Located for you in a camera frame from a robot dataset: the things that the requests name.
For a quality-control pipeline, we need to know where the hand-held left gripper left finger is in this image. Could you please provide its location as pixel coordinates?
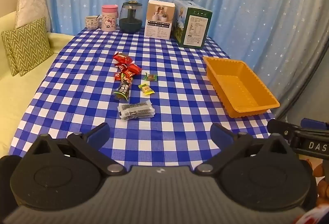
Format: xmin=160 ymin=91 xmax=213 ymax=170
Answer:
xmin=24 ymin=122 xmax=127 ymax=176

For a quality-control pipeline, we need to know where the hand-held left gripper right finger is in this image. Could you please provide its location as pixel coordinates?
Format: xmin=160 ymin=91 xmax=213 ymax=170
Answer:
xmin=194 ymin=123 xmax=296 ymax=176

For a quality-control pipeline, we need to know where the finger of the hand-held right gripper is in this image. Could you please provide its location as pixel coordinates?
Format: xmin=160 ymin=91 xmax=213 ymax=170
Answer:
xmin=267 ymin=118 xmax=302 ymax=147
xmin=301 ymin=118 xmax=329 ymax=130

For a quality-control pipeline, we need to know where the orange plastic tray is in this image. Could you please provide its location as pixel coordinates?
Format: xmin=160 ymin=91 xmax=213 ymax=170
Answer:
xmin=203 ymin=56 xmax=280 ymax=118

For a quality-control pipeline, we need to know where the long foil snack packet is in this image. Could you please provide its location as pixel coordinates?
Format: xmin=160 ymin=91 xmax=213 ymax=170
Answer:
xmin=112 ymin=73 xmax=134 ymax=101

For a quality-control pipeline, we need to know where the yellow candy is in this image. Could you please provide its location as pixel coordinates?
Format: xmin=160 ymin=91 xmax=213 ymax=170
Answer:
xmin=139 ymin=83 xmax=154 ymax=96

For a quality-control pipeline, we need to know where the large red candy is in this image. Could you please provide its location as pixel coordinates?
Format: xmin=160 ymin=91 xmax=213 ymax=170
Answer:
xmin=113 ymin=52 xmax=132 ymax=65
xmin=127 ymin=64 xmax=142 ymax=74

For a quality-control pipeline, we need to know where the green candy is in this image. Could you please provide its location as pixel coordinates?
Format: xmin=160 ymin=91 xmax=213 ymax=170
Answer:
xmin=142 ymin=72 xmax=158 ymax=82

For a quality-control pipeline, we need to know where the person's right hand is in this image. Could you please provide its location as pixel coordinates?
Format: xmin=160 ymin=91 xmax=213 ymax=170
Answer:
xmin=310 ymin=160 xmax=329 ymax=205

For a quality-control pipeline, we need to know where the grey lace-trimmed cover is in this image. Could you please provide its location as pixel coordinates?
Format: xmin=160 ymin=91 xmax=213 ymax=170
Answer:
xmin=285 ymin=44 xmax=329 ymax=124

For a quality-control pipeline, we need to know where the blue white checked tablecloth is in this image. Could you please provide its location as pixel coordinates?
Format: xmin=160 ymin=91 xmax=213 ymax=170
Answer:
xmin=8 ymin=26 xmax=277 ymax=171

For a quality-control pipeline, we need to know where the red white printed clothing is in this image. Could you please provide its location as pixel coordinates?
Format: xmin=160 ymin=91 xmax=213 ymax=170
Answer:
xmin=295 ymin=207 xmax=329 ymax=224

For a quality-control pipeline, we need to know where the pale yellow sofa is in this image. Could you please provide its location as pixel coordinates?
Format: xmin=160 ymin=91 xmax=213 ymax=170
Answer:
xmin=0 ymin=10 xmax=75 ymax=160

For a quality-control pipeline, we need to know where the green carton box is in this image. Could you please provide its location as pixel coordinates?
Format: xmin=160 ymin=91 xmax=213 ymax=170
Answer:
xmin=173 ymin=0 xmax=213 ymax=48

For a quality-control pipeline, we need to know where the small ceramic cup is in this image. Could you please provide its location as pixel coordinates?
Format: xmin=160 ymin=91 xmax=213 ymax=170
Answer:
xmin=85 ymin=15 xmax=101 ymax=31

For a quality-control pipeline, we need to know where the green chevron pillow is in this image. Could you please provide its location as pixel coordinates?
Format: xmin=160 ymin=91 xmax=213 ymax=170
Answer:
xmin=8 ymin=17 xmax=53 ymax=77
xmin=1 ymin=30 xmax=20 ymax=77

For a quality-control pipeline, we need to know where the dark green glass jar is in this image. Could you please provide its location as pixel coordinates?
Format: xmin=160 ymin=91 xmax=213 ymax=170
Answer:
xmin=119 ymin=1 xmax=142 ymax=33

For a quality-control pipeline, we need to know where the pink cartoon thermos cup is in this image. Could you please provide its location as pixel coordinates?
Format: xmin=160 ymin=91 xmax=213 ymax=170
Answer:
xmin=101 ymin=5 xmax=119 ymax=32

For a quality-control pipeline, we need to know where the white carton box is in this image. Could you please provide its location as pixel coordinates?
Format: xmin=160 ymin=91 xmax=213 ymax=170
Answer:
xmin=144 ymin=0 xmax=176 ymax=40

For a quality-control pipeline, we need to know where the white pillow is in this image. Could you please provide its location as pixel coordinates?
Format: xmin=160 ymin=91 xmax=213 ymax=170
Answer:
xmin=15 ymin=0 xmax=52 ymax=33

